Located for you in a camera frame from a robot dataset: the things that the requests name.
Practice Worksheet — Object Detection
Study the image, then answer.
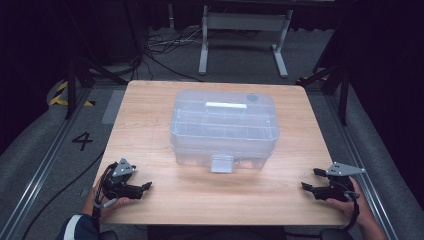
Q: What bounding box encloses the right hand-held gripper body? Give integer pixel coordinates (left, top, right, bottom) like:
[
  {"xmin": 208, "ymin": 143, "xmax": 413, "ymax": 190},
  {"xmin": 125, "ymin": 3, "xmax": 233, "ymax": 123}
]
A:
[{"xmin": 323, "ymin": 161, "xmax": 367, "ymax": 202}]

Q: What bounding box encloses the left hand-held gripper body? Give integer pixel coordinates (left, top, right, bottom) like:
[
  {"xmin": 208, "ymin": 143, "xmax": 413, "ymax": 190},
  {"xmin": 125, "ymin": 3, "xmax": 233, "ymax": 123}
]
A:
[{"xmin": 99, "ymin": 158, "xmax": 138, "ymax": 198}]

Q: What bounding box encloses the clear plastic storage box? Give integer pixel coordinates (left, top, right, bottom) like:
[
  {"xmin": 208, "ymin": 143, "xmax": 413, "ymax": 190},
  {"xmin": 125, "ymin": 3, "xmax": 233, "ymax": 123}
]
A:
[{"xmin": 169, "ymin": 88, "xmax": 281, "ymax": 174}]

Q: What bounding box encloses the person's right hand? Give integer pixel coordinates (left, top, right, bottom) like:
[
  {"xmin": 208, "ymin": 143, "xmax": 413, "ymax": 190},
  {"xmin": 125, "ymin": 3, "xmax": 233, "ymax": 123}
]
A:
[{"xmin": 324, "ymin": 176, "xmax": 372, "ymax": 223}]

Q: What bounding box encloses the person's left hand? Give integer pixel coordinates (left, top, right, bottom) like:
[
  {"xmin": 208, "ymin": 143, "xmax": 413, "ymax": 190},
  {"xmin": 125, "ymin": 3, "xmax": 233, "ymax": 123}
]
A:
[{"xmin": 81, "ymin": 185, "xmax": 132, "ymax": 221}]

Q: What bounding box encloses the black metal stand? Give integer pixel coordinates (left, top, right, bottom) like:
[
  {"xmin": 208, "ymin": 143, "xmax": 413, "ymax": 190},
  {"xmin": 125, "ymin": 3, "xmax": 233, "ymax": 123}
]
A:
[
  {"xmin": 295, "ymin": 63, "xmax": 352, "ymax": 127},
  {"xmin": 64, "ymin": 54, "xmax": 130, "ymax": 121}
]

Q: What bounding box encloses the yellow black floor tape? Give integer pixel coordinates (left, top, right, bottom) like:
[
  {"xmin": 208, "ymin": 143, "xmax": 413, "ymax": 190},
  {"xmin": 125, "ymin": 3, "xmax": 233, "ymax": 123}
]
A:
[{"xmin": 48, "ymin": 80, "xmax": 96, "ymax": 108}]

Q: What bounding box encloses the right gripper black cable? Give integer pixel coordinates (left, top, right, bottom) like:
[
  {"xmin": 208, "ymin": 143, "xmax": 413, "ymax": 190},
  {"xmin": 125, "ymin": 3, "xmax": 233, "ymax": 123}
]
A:
[{"xmin": 339, "ymin": 181, "xmax": 362, "ymax": 232}]

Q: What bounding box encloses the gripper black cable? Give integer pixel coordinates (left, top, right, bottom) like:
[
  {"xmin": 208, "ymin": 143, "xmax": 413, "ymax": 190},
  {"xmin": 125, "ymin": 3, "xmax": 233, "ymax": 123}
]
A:
[
  {"xmin": 92, "ymin": 163, "xmax": 118, "ymax": 240},
  {"xmin": 339, "ymin": 181, "xmax": 362, "ymax": 232}
]

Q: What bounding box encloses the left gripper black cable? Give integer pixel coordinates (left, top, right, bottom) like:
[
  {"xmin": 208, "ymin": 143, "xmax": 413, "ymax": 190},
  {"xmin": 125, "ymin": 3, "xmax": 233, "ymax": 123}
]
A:
[{"xmin": 92, "ymin": 163, "xmax": 118, "ymax": 240}]

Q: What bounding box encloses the metal floor rail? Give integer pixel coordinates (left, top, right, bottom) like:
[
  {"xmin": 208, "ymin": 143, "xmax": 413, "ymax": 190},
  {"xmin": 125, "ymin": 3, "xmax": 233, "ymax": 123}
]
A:
[
  {"xmin": 0, "ymin": 87, "xmax": 92, "ymax": 240},
  {"xmin": 324, "ymin": 94, "xmax": 399, "ymax": 240}
]

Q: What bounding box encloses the black floor cable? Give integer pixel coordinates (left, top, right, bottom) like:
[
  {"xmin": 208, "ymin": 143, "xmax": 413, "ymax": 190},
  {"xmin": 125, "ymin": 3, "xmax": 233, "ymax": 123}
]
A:
[{"xmin": 21, "ymin": 149, "xmax": 106, "ymax": 240}]

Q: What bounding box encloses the bundle of floor cables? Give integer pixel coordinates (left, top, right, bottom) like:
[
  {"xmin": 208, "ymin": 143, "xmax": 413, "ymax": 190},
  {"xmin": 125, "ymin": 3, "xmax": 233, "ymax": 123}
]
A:
[{"xmin": 143, "ymin": 27, "xmax": 205, "ymax": 83}]

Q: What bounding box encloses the white metal desk frame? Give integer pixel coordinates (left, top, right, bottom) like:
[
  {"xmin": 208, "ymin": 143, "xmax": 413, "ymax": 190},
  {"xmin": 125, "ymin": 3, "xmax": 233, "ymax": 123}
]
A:
[{"xmin": 198, "ymin": 4, "xmax": 294, "ymax": 80}]

